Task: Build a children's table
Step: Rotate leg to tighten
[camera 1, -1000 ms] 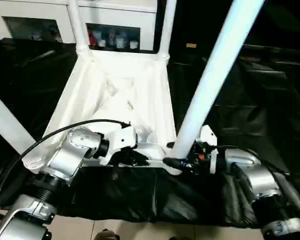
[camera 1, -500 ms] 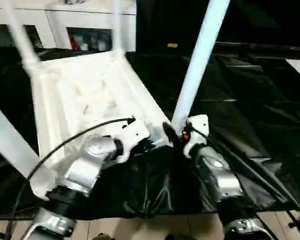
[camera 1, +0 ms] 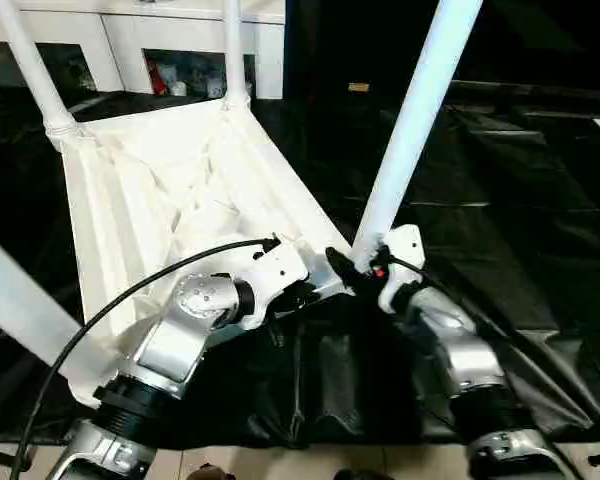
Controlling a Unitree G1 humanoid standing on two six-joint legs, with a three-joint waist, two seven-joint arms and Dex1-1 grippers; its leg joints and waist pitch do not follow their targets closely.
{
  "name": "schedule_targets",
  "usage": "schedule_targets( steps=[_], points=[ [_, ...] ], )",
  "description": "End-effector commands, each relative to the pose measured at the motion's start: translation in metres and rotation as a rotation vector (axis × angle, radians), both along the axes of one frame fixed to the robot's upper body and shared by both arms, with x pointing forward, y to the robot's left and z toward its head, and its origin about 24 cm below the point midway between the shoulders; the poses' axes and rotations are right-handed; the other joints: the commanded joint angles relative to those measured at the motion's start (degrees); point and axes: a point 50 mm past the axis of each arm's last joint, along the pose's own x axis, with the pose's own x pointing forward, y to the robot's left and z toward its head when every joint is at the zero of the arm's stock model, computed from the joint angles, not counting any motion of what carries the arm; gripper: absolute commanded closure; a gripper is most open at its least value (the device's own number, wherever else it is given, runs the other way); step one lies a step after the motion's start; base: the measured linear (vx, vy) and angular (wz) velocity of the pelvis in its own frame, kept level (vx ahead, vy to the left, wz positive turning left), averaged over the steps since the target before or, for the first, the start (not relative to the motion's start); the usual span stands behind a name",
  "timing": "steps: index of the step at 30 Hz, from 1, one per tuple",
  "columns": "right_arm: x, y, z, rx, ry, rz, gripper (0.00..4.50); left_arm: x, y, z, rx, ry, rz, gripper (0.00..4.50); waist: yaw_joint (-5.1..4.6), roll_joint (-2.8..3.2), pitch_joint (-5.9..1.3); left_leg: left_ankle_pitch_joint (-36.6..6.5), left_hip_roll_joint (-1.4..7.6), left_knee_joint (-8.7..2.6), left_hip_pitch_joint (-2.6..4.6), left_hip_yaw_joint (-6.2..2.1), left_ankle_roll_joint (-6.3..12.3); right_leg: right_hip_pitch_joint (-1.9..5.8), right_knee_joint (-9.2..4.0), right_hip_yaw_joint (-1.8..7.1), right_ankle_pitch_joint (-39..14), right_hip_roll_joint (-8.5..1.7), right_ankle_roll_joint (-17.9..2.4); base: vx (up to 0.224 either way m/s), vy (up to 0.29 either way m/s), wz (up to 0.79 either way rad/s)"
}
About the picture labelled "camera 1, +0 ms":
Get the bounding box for white plastic table leg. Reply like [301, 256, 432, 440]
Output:
[0, 0, 79, 141]
[352, 0, 485, 267]
[222, 0, 255, 112]
[0, 225, 116, 401]

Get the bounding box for white plastic table top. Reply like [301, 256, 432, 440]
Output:
[44, 97, 359, 409]

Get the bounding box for black mat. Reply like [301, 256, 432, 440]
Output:
[0, 84, 600, 450]

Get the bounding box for black left robot foot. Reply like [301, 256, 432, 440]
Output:
[187, 463, 231, 480]

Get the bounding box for red bottle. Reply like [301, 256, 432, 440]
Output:
[147, 59, 167, 97]

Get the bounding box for white cabinet with glass doors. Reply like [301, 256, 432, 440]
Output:
[0, 0, 287, 101]

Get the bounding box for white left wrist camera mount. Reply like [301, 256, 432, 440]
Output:
[248, 238, 312, 332]

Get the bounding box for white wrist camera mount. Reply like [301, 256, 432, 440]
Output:
[248, 238, 312, 332]
[377, 224, 427, 315]

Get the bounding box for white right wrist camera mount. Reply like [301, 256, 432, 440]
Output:
[377, 224, 427, 315]

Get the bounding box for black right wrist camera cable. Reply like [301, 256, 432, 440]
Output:
[387, 255, 600, 446]

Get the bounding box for black metal stand frame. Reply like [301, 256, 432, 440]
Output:
[0, 442, 37, 469]

